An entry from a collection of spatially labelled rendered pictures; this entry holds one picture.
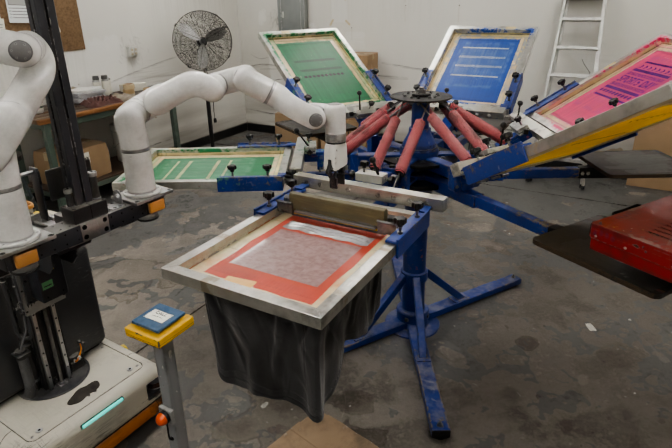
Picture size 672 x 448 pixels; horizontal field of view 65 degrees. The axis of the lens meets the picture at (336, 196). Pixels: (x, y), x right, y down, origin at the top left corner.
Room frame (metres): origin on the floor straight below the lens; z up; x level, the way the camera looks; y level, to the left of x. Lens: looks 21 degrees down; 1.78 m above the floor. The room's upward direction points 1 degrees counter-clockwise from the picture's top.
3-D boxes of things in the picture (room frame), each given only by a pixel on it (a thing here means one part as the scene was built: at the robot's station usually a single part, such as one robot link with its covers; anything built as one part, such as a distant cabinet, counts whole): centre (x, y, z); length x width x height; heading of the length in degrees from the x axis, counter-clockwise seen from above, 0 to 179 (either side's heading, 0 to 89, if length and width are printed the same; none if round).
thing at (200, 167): (2.57, 0.48, 1.05); 1.08 x 0.61 x 0.23; 90
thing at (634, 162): (2.57, -1.09, 0.91); 1.34 x 0.40 x 0.08; 90
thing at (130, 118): (1.75, 0.68, 1.37); 0.13 x 0.10 x 0.16; 7
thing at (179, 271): (1.65, 0.10, 0.97); 0.79 x 0.58 x 0.04; 150
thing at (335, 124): (1.84, 0.04, 1.37); 0.15 x 0.10 x 0.11; 97
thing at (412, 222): (1.72, -0.26, 0.98); 0.30 x 0.05 x 0.07; 150
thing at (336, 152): (1.83, 0.00, 1.24); 0.10 x 0.07 x 0.11; 150
